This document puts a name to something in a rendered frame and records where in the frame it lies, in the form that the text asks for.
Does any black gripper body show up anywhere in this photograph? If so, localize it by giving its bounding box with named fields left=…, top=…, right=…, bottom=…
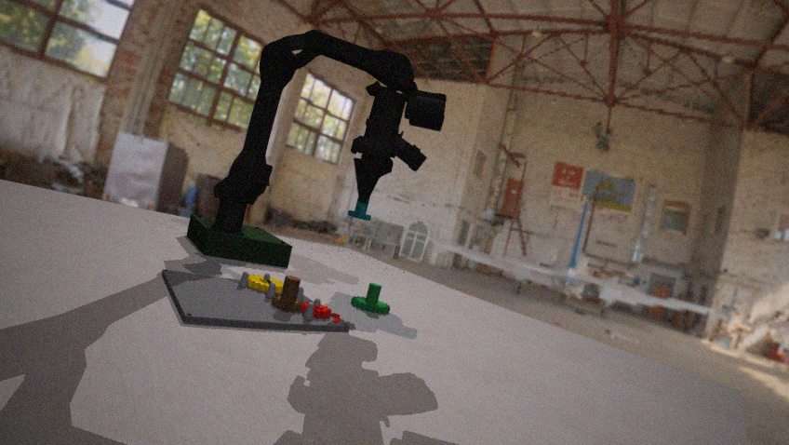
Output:
left=351, top=115, right=400, bottom=172

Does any yellow gear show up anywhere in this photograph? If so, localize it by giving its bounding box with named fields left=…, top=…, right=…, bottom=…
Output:
left=247, top=274, right=284, bottom=294

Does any red gear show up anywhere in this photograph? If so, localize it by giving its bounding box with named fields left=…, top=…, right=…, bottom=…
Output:
left=301, top=302, right=331, bottom=319

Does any teal gear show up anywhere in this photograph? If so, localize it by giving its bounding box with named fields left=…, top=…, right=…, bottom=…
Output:
left=347, top=197, right=371, bottom=221

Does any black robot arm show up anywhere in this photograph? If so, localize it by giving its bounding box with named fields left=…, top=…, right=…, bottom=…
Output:
left=212, top=29, right=446, bottom=236

